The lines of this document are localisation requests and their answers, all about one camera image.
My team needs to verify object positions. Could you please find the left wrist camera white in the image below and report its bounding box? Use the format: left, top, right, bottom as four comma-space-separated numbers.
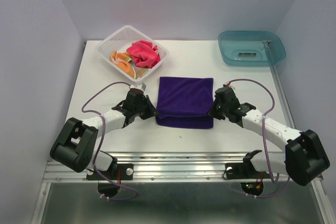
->
129, 83, 146, 92

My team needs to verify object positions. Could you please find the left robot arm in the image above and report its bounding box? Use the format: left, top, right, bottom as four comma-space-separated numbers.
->
50, 88, 159, 179

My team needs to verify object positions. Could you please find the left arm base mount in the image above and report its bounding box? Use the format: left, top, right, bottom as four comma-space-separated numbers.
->
86, 151, 134, 181

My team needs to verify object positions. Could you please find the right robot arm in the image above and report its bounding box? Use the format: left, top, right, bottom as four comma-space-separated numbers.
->
209, 86, 330, 186

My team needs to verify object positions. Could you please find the white plastic mesh basket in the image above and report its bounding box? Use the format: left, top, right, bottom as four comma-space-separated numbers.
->
96, 26, 169, 83

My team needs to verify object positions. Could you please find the orange patterned towel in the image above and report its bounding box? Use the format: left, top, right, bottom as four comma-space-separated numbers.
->
109, 50, 150, 79

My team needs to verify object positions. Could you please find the teal translucent plastic bin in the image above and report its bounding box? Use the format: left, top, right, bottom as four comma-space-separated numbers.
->
218, 31, 286, 67

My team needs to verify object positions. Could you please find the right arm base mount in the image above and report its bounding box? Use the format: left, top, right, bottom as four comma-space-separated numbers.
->
222, 150, 270, 180

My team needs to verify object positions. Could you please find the aluminium mounting rail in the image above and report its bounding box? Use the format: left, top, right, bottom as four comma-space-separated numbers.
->
41, 151, 323, 183

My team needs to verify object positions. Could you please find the pink towel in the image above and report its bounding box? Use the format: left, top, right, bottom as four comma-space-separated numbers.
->
126, 40, 161, 69

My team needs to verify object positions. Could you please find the purple towel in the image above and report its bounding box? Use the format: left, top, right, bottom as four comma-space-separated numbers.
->
156, 77, 214, 130

